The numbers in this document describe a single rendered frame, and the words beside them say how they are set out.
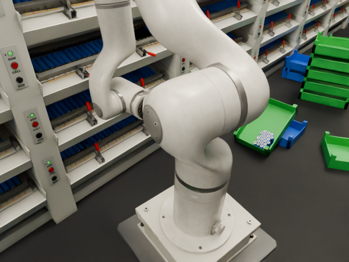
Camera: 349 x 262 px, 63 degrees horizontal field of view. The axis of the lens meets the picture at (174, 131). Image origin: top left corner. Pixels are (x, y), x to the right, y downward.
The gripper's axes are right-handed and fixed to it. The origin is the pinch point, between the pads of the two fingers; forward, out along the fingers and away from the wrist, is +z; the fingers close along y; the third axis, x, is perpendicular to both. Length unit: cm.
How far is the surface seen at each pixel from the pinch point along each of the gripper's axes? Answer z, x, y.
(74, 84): -43.9, 7.6, 0.5
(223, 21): -52, -82, -7
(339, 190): 29, -74, 50
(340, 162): 23, -87, 45
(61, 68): -48.6, 9.2, -3.8
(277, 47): -59, -166, 24
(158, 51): -46, -31, -2
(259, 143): -11, -69, 43
